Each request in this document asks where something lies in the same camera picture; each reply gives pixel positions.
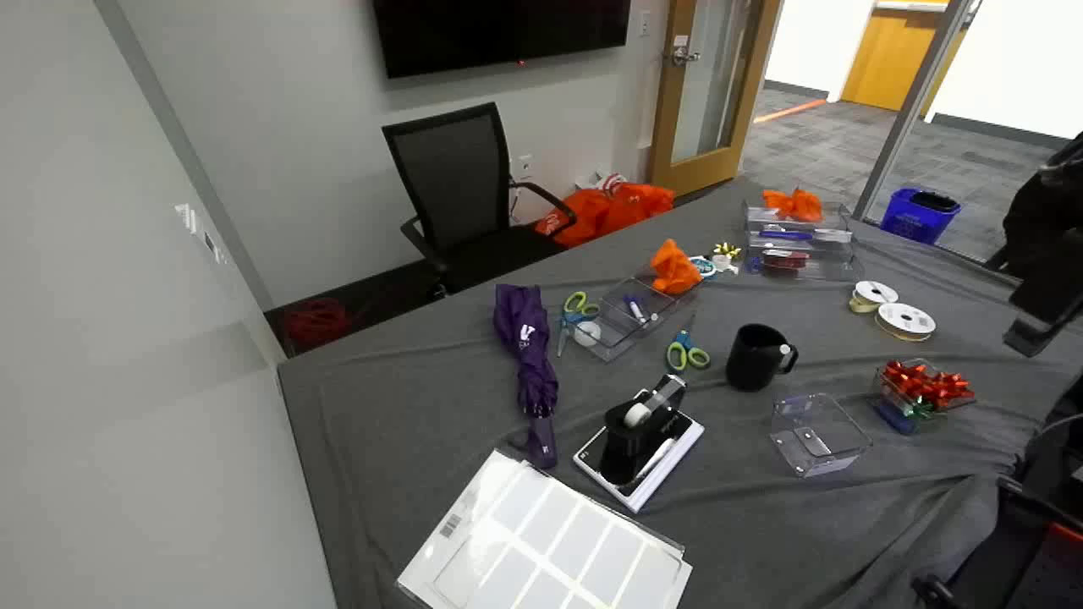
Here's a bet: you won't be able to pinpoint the clear plastic organizer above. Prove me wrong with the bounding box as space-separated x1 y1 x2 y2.
741 199 856 280

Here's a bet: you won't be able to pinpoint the yellow wooden door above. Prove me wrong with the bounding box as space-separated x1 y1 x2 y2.
839 0 951 115

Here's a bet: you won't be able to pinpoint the black mesh office chair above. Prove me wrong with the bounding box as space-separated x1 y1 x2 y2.
379 97 578 297

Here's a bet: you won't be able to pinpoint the white wall outlet plate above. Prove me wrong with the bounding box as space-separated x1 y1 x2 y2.
172 199 224 262

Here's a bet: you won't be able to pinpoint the orange ribbon in organizer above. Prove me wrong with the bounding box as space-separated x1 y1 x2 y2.
758 181 830 226

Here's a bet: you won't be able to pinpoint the green handled scissors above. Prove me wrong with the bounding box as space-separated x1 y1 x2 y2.
555 288 603 358
662 328 716 376

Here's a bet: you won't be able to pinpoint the small clear plastic container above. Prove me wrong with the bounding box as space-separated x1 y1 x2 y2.
770 385 869 479

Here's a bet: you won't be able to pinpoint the blue ribbon roll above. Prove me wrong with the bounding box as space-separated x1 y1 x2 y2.
749 215 820 246

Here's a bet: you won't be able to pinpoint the black wall television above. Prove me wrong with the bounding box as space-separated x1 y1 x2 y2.
368 0 635 81

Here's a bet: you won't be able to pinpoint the wooden glass door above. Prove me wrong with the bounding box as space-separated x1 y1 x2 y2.
647 0 784 199

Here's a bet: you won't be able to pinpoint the clear container of gift bows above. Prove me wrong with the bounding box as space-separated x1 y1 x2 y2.
874 355 978 437

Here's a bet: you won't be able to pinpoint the small shiny gift bow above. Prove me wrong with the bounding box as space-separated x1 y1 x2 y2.
686 239 749 283

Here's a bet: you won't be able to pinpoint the blue bin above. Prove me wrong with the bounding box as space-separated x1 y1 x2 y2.
876 181 964 246

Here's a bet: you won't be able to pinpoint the loose orange ribbon bundle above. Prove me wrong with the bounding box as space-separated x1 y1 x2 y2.
649 238 704 300

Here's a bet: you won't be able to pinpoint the red object on floor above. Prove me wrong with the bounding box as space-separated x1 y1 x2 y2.
280 293 358 352

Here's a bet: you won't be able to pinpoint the metal door frame post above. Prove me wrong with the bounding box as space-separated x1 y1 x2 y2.
848 0 986 222

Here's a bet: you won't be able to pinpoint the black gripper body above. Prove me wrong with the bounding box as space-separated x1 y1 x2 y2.
1001 280 1083 361

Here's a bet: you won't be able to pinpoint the large white ribbon spool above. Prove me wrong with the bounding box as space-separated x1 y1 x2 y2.
876 300 942 344

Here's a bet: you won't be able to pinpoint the purple cloth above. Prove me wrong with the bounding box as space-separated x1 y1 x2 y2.
491 280 565 474

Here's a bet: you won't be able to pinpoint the smaller white ribbon spool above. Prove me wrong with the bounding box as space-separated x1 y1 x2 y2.
845 277 905 319

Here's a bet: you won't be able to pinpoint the orange cloth pile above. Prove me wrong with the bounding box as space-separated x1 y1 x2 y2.
537 174 676 251

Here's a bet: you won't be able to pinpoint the grey tablecloth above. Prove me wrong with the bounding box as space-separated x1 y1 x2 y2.
275 173 1083 609

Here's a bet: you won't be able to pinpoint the black tape dispenser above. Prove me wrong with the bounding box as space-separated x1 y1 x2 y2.
595 371 692 486

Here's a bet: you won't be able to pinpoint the black mug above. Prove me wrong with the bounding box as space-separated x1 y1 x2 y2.
723 321 801 397

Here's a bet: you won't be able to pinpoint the flat clear plastic tray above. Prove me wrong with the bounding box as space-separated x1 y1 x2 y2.
568 283 679 366

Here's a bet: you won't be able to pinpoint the white label sheet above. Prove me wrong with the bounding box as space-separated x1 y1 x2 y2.
395 449 695 609

